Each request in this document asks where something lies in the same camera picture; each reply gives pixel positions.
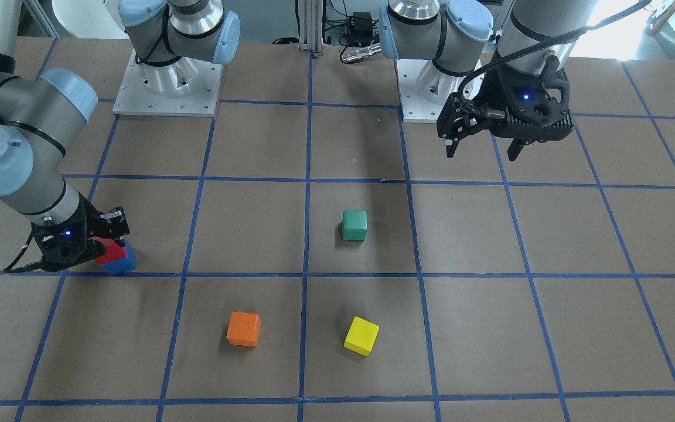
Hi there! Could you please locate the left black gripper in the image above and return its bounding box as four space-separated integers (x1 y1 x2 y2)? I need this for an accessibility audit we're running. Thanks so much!
436 89 529 161

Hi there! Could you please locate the blue wooden block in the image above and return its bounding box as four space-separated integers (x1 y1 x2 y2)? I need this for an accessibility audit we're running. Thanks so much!
101 241 136 275

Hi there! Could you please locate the orange wooden block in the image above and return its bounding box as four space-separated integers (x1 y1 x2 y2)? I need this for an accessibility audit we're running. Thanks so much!
226 311 261 348

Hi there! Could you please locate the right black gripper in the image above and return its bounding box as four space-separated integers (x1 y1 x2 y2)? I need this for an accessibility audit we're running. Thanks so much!
77 196 129 254

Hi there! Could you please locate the aluminium frame post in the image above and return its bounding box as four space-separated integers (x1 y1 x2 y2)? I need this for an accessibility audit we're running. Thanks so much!
295 0 326 56

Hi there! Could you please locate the yellow wooden block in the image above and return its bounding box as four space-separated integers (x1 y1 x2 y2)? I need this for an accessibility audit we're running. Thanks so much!
343 316 380 357

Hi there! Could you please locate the green wooden block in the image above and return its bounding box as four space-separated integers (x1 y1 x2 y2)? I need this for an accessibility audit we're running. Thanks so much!
341 209 368 242

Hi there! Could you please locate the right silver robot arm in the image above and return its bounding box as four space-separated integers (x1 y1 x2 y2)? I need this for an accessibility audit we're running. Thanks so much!
0 1 128 254

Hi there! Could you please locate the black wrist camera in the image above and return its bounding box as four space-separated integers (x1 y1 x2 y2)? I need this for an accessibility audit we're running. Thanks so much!
474 56 574 142

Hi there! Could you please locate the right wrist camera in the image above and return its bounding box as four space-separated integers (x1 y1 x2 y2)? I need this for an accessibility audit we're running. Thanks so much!
30 217 107 272

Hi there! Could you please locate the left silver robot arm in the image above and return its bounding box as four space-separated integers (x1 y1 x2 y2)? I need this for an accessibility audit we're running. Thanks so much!
378 1 596 161

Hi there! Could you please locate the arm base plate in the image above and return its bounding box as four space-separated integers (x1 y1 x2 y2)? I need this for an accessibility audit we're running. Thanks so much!
394 59 463 124
112 52 224 118

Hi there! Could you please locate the red wooden block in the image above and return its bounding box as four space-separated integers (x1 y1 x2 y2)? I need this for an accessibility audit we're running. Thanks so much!
94 243 127 266

